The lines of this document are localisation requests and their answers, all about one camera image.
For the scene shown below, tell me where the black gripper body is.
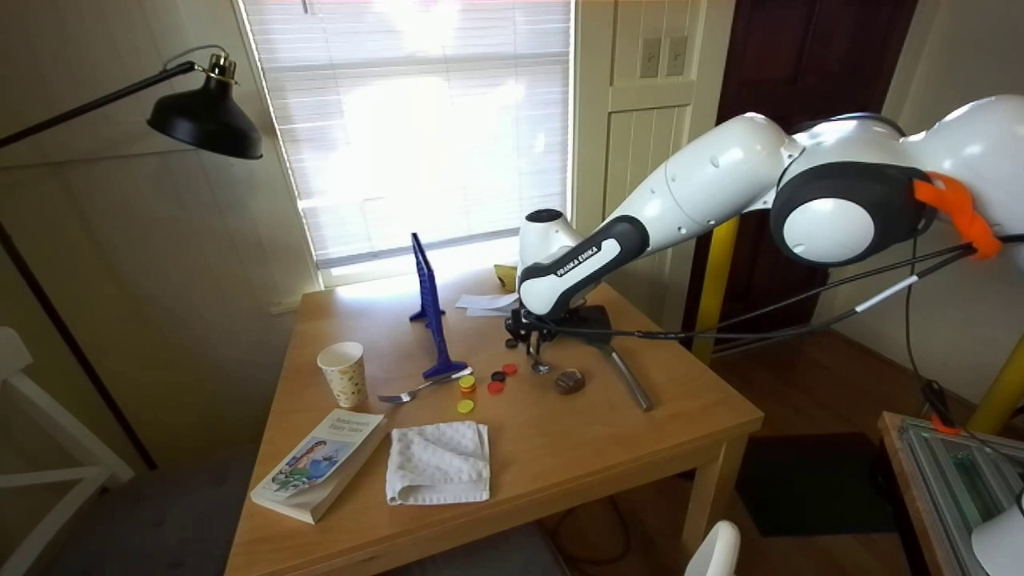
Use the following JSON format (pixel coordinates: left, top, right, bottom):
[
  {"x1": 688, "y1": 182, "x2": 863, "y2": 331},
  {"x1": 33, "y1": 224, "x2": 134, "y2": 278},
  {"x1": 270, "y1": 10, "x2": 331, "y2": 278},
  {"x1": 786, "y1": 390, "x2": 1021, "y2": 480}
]
[{"x1": 502, "y1": 300, "x2": 584, "y2": 353}]

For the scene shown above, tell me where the small brown block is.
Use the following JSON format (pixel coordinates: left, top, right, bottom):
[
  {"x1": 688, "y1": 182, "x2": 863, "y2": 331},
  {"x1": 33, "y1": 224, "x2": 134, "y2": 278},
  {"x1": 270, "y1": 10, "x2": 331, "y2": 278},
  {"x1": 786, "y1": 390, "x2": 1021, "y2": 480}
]
[{"x1": 549, "y1": 365, "x2": 587, "y2": 401}]

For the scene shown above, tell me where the white paper sheet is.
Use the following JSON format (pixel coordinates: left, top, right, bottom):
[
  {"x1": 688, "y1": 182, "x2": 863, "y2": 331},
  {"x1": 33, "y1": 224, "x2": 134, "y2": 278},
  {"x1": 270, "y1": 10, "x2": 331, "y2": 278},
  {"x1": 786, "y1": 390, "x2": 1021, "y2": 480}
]
[{"x1": 454, "y1": 289, "x2": 521, "y2": 321}]

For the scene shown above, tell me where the blue plastic stand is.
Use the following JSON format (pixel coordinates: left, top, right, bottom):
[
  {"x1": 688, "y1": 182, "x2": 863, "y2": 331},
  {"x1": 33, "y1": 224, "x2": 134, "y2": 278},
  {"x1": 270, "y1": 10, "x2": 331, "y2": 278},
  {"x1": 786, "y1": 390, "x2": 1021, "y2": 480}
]
[{"x1": 407, "y1": 230, "x2": 473, "y2": 383}]

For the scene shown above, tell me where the white folded cloth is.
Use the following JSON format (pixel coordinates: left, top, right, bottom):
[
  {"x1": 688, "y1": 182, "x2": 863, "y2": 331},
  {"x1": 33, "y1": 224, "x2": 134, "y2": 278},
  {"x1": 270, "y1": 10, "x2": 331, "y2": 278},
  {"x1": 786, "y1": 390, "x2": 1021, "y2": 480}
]
[{"x1": 385, "y1": 417, "x2": 495, "y2": 508}]

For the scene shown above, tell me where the yellow pole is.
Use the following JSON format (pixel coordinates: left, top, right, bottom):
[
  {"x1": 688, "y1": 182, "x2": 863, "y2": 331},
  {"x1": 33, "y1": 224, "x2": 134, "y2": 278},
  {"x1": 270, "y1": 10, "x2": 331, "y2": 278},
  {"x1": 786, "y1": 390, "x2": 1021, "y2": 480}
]
[{"x1": 688, "y1": 216, "x2": 746, "y2": 361}]

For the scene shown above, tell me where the white paper cup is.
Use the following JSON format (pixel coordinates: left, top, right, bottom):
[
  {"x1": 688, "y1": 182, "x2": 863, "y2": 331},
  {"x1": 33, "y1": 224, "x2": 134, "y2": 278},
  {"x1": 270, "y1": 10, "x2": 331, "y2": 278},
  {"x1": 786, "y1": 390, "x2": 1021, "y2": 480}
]
[{"x1": 312, "y1": 341, "x2": 370, "y2": 414}]

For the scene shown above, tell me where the white panelled cabinet door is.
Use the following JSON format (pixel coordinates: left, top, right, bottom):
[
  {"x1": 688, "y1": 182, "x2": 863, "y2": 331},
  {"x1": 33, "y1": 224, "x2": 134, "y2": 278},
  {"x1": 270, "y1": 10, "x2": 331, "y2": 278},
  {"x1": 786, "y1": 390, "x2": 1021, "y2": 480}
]
[{"x1": 573, "y1": 0, "x2": 738, "y2": 337}]

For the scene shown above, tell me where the white window blind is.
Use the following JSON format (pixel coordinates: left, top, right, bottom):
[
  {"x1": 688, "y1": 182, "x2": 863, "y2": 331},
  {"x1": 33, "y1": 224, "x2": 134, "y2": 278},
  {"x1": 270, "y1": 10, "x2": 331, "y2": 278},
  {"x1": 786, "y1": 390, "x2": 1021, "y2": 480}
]
[{"x1": 234, "y1": 0, "x2": 579, "y2": 269}]

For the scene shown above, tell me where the paperback book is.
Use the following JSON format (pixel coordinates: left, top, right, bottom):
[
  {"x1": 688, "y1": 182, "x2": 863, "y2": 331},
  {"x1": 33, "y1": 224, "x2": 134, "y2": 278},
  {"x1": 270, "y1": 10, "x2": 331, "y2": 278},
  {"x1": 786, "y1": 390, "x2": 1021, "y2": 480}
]
[{"x1": 248, "y1": 406, "x2": 390, "y2": 526}]

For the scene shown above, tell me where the white chair back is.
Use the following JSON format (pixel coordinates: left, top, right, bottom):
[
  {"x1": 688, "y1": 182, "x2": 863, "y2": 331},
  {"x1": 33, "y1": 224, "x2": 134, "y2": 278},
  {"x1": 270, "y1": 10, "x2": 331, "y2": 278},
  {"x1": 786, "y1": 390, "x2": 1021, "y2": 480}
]
[{"x1": 680, "y1": 519, "x2": 746, "y2": 576}]

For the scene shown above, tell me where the black floor mat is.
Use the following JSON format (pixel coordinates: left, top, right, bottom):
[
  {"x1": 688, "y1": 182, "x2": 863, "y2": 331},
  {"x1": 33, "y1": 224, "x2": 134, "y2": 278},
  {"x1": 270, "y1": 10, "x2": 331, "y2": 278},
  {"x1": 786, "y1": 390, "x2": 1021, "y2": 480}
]
[{"x1": 734, "y1": 429, "x2": 911, "y2": 540}]

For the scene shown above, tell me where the black floor lamp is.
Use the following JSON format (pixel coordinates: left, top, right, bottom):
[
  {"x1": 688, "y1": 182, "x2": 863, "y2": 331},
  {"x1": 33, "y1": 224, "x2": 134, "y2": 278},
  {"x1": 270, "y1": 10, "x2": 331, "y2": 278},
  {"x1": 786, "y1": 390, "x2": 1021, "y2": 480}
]
[{"x1": 0, "y1": 42, "x2": 266, "y2": 475}]

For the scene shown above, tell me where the wooden side table with tray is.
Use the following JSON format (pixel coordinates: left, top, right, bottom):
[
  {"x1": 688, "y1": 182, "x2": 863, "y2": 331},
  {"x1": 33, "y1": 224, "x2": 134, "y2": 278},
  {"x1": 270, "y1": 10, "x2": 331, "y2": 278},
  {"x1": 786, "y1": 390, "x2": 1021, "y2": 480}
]
[{"x1": 873, "y1": 411, "x2": 1024, "y2": 576}]

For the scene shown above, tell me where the white rounded object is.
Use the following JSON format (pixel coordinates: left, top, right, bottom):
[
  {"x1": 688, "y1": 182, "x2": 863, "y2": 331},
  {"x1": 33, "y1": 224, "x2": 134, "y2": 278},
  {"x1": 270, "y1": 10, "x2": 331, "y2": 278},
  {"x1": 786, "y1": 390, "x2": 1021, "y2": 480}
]
[{"x1": 969, "y1": 500, "x2": 1024, "y2": 576}]

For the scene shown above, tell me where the black spatula silver handle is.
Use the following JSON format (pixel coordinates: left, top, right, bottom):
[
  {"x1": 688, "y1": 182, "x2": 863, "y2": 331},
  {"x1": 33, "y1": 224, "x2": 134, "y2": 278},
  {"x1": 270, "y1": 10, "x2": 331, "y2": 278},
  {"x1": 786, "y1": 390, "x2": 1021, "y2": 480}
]
[{"x1": 573, "y1": 305, "x2": 656, "y2": 417}]

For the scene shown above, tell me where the white wall switch plate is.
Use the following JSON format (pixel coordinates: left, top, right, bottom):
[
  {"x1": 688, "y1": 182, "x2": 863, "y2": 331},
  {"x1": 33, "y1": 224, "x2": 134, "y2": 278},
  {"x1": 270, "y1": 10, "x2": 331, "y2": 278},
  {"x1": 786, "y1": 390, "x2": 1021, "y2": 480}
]
[
  {"x1": 638, "y1": 32, "x2": 666, "y2": 81},
  {"x1": 666, "y1": 32, "x2": 695, "y2": 81}
]

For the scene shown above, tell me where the thin black hanging cable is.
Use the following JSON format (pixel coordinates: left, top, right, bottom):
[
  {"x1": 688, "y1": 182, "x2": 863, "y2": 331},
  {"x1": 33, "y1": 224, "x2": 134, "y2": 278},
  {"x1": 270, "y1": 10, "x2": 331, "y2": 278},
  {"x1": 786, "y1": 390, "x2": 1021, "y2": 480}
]
[{"x1": 898, "y1": 237, "x2": 963, "y2": 423}]

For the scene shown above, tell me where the orange cable clip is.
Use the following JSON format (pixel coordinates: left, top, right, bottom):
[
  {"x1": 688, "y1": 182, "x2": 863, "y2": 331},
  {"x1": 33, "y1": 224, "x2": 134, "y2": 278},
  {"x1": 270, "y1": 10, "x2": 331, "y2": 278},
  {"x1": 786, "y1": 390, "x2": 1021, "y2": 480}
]
[{"x1": 911, "y1": 173, "x2": 1009, "y2": 262}]

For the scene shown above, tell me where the yellow slanted post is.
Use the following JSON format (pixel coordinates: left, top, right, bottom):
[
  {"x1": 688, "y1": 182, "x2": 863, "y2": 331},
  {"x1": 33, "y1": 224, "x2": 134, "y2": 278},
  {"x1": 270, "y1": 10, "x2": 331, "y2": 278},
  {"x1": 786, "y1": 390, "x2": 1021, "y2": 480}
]
[{"x1": 965, "y1": 334, "x2": 1024, "y2": 437}]

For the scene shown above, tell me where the white wooden chair frame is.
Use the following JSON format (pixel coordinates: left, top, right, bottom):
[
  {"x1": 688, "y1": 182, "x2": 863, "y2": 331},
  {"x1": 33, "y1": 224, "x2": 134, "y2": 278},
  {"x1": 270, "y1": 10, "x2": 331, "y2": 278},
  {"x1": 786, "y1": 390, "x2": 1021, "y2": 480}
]
[{"x1": 0, "y1": 325, "x2": 138, "y2": 576}]

